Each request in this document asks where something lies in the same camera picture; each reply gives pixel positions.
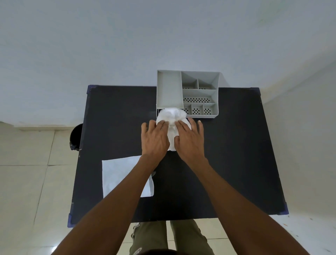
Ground person's right forearm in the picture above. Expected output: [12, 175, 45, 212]
[181, 157, 311, 255]

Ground person's left hand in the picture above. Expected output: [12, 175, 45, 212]
[141, 119, 170, 164]

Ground person's left forearm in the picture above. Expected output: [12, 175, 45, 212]
[51, 155, 167, 255]

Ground white cloth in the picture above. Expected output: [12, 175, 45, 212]
[156, 107, 192, 152]

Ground person's right hand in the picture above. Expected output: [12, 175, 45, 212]
[174, 117, 208, 165]

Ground flat white paper napkin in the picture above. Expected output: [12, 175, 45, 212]
[101, 155, 155, 198]

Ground black round bin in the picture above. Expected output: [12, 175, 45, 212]
[69, 123, 84, 152]

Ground olive green trousers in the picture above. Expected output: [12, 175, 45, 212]
[129, 220, 215, 255]

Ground grey plastic compartment organizer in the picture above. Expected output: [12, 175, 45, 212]
[156, 69, 220, 119]

